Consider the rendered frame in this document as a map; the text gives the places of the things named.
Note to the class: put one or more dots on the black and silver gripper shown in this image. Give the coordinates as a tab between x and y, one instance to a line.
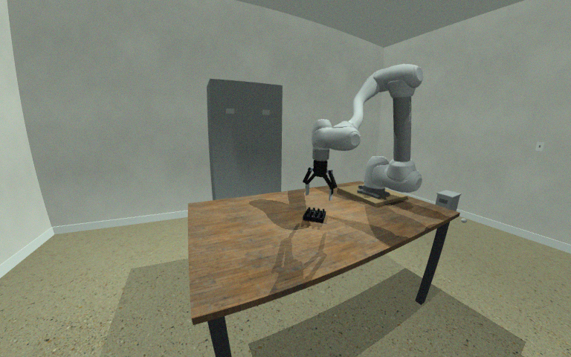
321	172

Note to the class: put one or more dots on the black knob box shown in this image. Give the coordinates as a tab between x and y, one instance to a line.
310	216

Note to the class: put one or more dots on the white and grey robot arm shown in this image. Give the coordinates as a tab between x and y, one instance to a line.
401	174

